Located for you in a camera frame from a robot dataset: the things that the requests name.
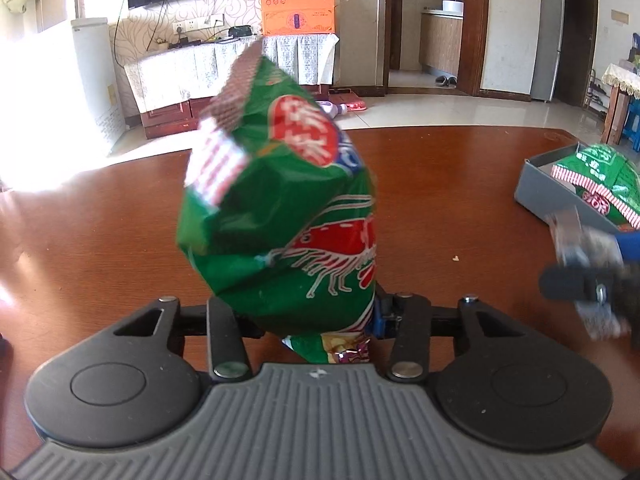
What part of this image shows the wooden dining table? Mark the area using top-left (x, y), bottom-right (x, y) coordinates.
top-left (600, 86), bottom-right (637, 145)

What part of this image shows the dark grey shallow box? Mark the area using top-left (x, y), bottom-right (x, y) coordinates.
top-left (514, 143), bottom-right (630, 233)

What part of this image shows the red wooden tv cabinet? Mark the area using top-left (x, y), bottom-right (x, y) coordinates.
top-left (139, 84), bottom-right (334, 140)

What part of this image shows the pair of slippers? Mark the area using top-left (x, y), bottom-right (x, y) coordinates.
top-left (435, 76), bottom-right (458, 87)

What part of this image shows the black set-top box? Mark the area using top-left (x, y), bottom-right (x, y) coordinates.
top-left (229, 25), bottom-right (253, 38)

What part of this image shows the grey clear peanut packet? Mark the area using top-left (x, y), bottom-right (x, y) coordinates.
top-left (539, 208), bottom-right (631, 340)

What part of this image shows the silver refrigerator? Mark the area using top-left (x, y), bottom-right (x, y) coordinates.
top-left (530, 0), bottom-right (565, 102)

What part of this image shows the cream lace tablecloth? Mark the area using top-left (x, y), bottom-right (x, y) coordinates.
top-left (601, 64), bottom-right (640, 99)

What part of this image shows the blue plastic stool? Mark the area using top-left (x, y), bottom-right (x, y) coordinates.
top-left (622, 99), bottom-right (640, 153)

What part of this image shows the purple detergent bottle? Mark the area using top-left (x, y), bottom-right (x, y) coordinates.
top-left (317, 101), bottom-right (348, 118)

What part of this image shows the white patterned cabinet cloth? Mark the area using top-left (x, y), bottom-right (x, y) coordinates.
top-left (125, 34), bottom-right (338, 113)

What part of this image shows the wooden kitchen counter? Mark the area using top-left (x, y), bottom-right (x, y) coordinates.
top-left (419, 10), bottom-right (463, 76)

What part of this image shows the green shrimp chips bag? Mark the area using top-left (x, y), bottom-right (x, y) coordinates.
top-left (176, 42), bottom-right (376, 364)

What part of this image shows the red floor mat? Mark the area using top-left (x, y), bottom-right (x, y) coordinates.
top-left (329, 88), bottom-right (368, 113)

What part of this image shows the green striped snack bag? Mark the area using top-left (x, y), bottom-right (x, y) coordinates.
top-left (551, 144), bottom-right (639, 231)

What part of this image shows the orange gift box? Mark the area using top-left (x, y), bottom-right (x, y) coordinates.
top-left (260, 0), bottom-right (335, 36)

